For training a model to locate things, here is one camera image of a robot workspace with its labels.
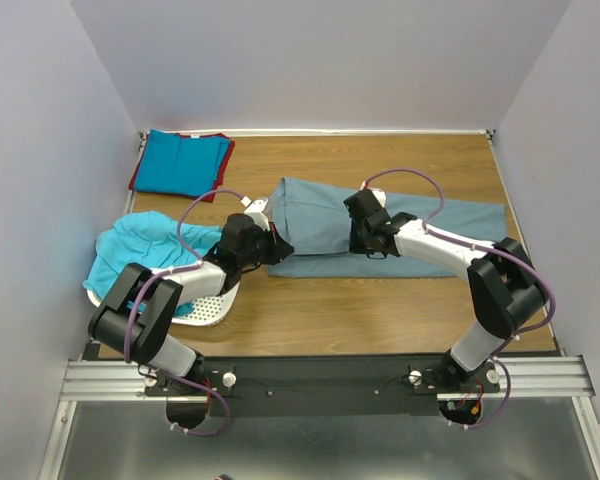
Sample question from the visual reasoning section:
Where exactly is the folded teal t shirt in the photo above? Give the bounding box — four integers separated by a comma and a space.
132, 129, 230, 198

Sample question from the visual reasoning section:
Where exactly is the crumpled teal t shirt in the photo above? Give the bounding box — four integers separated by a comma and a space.
83, 211, 222, 299

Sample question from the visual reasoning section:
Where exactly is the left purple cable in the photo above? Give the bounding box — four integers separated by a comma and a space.
122, 188, 251, 364

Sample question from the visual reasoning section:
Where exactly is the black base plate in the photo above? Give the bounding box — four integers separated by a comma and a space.
144, 353, 501, 419

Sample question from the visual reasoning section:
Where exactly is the grey-blue t shirt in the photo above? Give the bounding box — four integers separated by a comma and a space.
268, 177, 508, 279

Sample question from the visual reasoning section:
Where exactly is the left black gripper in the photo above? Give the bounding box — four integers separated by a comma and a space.
239, 222, 295, 268

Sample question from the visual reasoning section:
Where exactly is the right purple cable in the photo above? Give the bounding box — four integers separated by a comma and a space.
362, 168, 556, 361

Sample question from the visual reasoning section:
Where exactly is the folded red t shirt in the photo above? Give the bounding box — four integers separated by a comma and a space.
128, 131, 236, 204

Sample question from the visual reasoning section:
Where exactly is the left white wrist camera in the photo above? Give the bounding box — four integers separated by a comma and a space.
240, 196, 270, 231

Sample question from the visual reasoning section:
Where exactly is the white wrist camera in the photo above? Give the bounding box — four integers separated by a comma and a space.
360, 183, 387, 208
240, 196, 270, 231

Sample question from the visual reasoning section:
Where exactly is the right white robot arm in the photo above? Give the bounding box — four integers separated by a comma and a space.
344, 188, 550, 392

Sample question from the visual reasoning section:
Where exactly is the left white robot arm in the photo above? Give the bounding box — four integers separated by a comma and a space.
88, 214, 294, 395

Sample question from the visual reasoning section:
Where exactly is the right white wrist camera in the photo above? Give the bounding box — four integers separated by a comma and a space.
360, 183, 387, 208

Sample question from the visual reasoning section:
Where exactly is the purple cable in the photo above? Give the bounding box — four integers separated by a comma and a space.
122, 188, 251, 364
362, 168, 556, 361

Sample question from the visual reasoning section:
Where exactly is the white perforated basket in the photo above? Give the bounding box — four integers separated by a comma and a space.
83, 281, 240, 327

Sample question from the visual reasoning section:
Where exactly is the aluminium frame rail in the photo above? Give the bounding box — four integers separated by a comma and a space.
41, 352, 600, 478

